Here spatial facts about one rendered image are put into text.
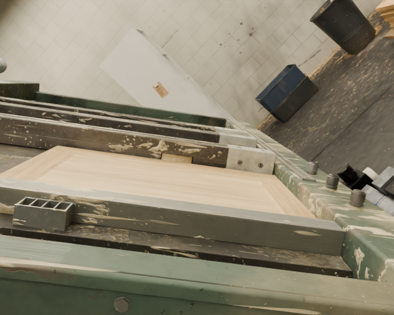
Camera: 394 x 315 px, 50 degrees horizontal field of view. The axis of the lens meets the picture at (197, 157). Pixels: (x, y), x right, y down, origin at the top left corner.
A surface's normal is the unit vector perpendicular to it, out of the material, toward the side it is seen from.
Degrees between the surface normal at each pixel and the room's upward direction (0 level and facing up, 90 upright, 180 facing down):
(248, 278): 55
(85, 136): 90
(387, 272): 35
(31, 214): 89
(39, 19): 90
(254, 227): 90
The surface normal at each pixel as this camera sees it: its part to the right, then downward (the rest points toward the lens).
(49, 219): 0.04, 0.14
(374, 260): -0.99, -0.14
